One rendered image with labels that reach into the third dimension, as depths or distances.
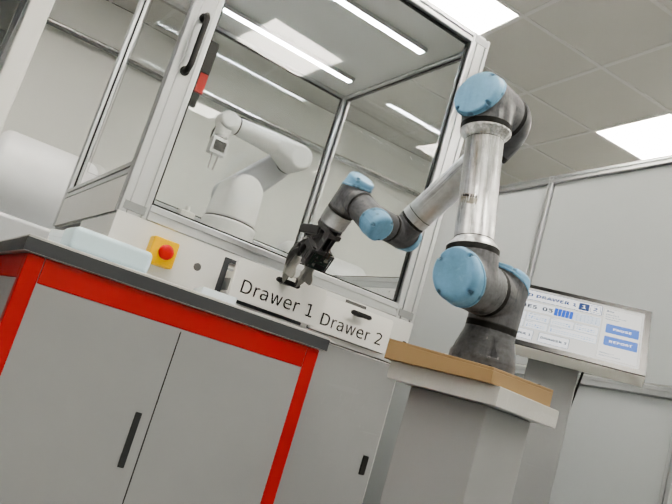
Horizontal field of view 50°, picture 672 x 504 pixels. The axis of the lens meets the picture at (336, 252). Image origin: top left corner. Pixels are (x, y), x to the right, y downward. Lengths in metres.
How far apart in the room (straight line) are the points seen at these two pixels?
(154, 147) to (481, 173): 0.89
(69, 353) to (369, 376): 1.19
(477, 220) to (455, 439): 0.46
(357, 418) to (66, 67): 3.72
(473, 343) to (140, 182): 0.96
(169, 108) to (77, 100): 3.32
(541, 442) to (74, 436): 1.49
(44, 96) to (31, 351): 4.08
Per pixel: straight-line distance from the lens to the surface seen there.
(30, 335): 1.32
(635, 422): 3.13
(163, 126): 2.02
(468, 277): 1.49
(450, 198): 1.81
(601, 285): 3.43
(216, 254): 2.03
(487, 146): 1.62
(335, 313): 2.19
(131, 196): 1.97
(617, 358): 2.34
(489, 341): 1.61
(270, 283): 1.99
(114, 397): 1.36
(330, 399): 2.24
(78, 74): 5.38
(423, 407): 1.60
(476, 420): 1.53
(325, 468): 2.28
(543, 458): 2.39
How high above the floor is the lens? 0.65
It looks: 11 degrees up
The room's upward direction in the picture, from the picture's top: 17 degrees clockwise
